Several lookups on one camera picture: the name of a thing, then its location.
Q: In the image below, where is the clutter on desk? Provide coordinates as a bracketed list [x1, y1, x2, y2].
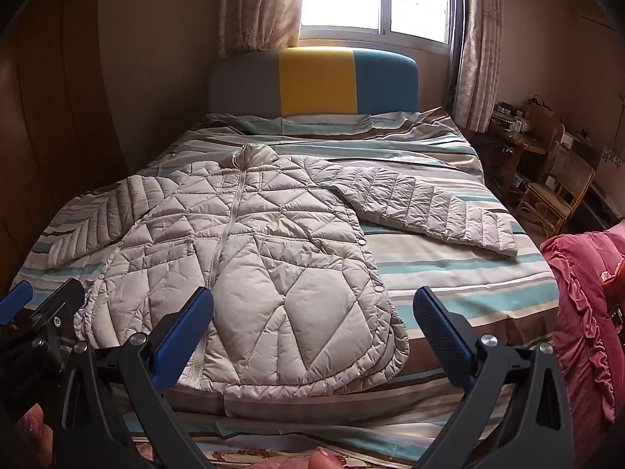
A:
[491, 102, 530, 134]

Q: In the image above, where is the beige quilted puffer jacket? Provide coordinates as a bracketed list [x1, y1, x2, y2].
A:
[46, 144, 518, 399]

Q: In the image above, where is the floral beige curtain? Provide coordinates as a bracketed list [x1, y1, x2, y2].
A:
[456, 0, 505, 132]
[217, 0, 306, 57]

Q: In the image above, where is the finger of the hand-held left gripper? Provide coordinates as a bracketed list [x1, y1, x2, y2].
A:
[30, 278, 87, 345]
[0, 281, 34, 327]

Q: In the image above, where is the striped pillow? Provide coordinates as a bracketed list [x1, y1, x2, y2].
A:
[205, 111, 374, 136]

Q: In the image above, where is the rattan wooden chair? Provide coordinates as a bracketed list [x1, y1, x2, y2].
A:
[512, 141, 597, 238]

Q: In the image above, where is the person's left hand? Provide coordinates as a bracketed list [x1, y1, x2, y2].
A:
[14, 403, 55, 469]

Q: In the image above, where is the grey yellow blue headboard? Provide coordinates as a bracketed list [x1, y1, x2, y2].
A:
[207, 48, 421, 117]

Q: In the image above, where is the wooden desk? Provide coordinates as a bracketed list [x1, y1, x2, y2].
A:
[481, 120, 548, 189]

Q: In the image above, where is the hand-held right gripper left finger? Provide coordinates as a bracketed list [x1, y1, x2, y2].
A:
[54, 286, 216, 469]

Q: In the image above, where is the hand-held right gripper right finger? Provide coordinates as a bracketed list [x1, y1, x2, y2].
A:
[412, 286, 574, 469]

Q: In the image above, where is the pink ruffled cloth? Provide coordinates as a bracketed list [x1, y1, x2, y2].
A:
[541, 222, 625, 450]

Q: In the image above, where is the wooden wardrobe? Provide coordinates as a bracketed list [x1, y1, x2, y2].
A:
[0, 0, 129, 294]

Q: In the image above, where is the striped bed cover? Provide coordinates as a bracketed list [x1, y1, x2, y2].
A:
[10, 107, 572, 462]

